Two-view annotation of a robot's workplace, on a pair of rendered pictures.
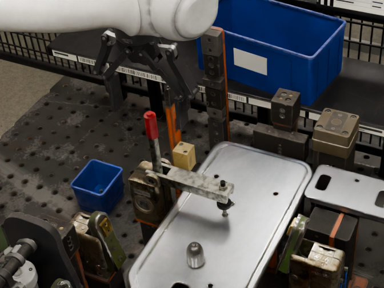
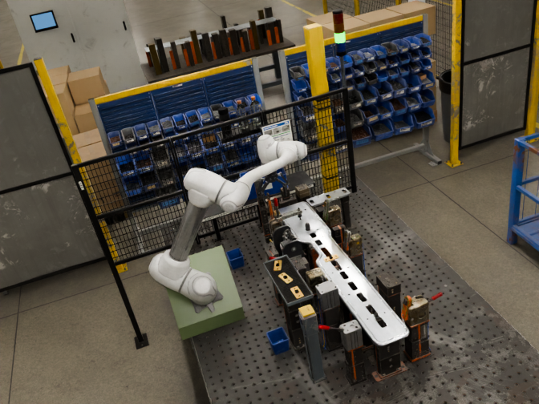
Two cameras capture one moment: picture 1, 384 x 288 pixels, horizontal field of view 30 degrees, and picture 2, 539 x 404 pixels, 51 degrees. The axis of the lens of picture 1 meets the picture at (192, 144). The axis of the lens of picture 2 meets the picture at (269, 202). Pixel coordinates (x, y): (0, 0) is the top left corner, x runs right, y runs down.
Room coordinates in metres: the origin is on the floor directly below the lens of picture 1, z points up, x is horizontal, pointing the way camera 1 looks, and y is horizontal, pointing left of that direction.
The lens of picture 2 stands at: (-1.08, 2.18, 2.99)
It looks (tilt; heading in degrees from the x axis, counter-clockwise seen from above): 31 degrees down; 316
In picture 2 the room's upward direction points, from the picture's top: 11 degrees counter-clockwise
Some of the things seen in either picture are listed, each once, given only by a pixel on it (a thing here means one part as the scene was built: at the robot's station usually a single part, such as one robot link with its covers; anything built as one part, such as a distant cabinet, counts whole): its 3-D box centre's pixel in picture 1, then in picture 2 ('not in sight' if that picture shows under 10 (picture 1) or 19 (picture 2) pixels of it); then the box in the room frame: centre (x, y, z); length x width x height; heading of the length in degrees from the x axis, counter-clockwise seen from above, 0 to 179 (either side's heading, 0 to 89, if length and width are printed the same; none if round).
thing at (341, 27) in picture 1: (268, 45); (264, 181); (1.36, -0.20, 1.09); 0.30 x 0.17 x 0.13; 51
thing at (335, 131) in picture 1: (331, 183); (305, 208); (1.11, -0.30, 0.88); 0.08 x 0.08 x 0.36; 60
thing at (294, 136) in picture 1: (280, 181); (290, 218); (1.16, -0.19, 0.85); 0.12 x 0.03 x 0.30; 60
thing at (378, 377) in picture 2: not in sight; (388, 351); (0.00, 0.51, 0.84); 0.18 x 0.06 x 0.29; 60
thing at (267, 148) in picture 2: not in sight; (268, 147); (1.00, 0.07, 1.56); 0.13 x 0.11 x 0.16; 24
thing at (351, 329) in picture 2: not in sight; (353, 353); (0.12, 0.63, 0.88); 0.11 x 0.10 x 0.36; 60
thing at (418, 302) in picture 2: not in sight; (416, 328); (-0.06, 0.32, 0.88); 0.15 x 0.11 x 0.36; 60
